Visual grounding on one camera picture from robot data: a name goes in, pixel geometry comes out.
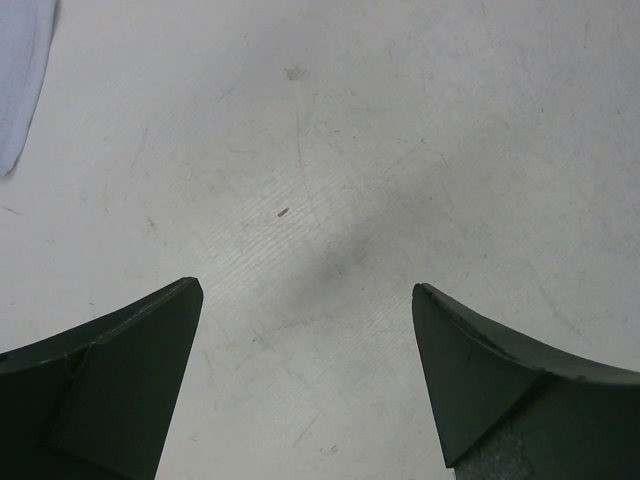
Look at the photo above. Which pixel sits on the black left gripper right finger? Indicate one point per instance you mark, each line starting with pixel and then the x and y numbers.
pixel 507 406

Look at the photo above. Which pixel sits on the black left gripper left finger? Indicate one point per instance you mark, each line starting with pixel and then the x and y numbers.
pixel 96 401

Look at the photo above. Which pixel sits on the light blue towel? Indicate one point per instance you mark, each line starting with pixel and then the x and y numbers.
pixel 27 28

